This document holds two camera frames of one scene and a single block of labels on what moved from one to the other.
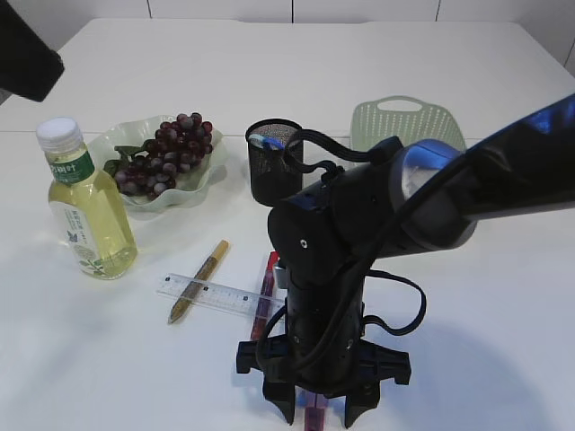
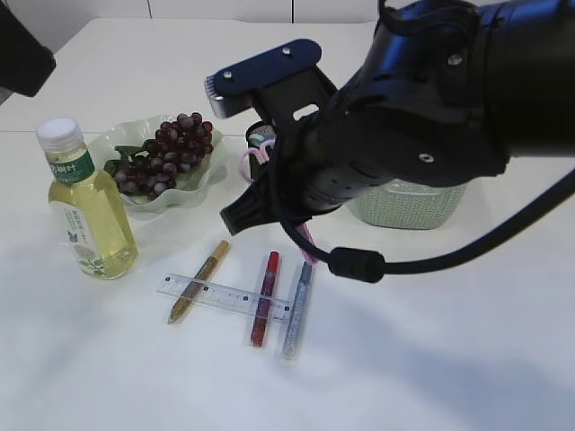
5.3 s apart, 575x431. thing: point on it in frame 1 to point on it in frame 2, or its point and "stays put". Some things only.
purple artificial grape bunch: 148,168 stays put
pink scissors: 314,411 to 305,232
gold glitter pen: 200,280 stays put
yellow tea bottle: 86,208 stays put
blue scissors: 268,143 stays put
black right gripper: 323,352 to 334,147
